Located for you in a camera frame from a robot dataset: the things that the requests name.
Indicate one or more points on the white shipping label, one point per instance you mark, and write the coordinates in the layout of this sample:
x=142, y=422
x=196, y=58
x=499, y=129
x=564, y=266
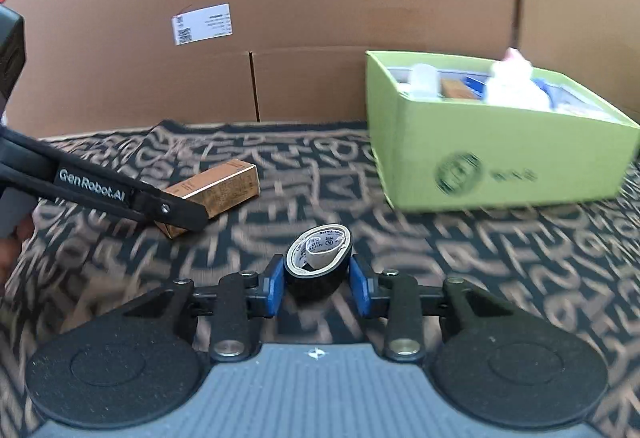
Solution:
x=203, y=24

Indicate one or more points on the white glove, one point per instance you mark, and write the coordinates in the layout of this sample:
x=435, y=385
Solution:
x=510, y=84

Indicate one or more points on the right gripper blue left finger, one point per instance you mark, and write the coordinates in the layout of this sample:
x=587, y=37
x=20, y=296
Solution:
x=272, y=288

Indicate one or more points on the clear plastic cup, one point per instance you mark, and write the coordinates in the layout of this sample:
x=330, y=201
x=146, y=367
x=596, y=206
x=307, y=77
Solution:
x=423, y=83

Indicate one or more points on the blue medicine box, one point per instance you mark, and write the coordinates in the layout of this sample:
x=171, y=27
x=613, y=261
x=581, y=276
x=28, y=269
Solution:
x=550, y=90

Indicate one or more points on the large brown cardboard sheet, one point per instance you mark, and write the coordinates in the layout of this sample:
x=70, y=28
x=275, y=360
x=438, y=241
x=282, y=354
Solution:
x=110, y=64

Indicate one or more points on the person left hand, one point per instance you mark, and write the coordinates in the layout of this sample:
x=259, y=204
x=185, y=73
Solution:
x=11, y=247

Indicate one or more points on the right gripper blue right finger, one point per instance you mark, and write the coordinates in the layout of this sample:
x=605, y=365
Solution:
x=360, y=276

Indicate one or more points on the green cardboard box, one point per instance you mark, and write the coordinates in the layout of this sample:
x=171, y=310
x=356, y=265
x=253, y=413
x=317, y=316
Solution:
x=449, y=154

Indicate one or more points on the copper cosmetic box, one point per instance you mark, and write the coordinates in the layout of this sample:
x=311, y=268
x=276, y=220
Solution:
x=456, y=89
x=221, y=187

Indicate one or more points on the patterned black tan blanket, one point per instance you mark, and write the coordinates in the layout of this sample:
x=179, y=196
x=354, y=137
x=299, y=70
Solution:
x=576, y=265

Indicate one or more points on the black tape roll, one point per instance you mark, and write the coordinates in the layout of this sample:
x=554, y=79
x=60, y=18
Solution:
x=317, y=262

